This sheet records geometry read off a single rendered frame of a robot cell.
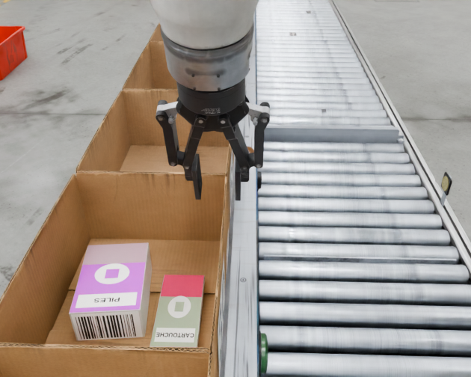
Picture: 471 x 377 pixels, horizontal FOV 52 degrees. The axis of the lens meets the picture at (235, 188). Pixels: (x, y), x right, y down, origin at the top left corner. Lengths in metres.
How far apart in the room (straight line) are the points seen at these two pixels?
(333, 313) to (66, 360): 0.59
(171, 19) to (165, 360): 0.40
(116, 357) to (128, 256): 0.28
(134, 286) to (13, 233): 1.86
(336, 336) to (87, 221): 0.55
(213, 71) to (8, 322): 0.46
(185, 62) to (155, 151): 0.85
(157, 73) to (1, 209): 1.45
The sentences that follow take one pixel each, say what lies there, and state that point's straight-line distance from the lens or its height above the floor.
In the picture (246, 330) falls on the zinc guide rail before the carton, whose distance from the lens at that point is 0.83.
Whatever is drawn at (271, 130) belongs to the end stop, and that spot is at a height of 0.77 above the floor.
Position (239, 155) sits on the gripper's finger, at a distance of 0.61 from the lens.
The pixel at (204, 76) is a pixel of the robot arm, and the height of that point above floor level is 1.36.
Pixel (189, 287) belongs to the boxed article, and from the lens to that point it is 0.88.
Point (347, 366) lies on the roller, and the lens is 0.99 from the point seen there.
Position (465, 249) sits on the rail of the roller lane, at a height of 0.74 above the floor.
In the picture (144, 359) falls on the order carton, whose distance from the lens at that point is 0.63.
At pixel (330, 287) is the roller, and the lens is 1.11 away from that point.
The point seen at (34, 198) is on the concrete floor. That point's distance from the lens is 2.85.
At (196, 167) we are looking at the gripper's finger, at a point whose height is 1.20.
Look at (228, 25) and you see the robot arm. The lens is 0.44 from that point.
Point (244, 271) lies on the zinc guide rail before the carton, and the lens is 0.93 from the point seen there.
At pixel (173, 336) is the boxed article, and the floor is 0.90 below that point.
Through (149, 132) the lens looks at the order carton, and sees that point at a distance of 1.32.
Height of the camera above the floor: 1.54
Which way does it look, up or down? 35 degrees down
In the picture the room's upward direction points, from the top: straight up
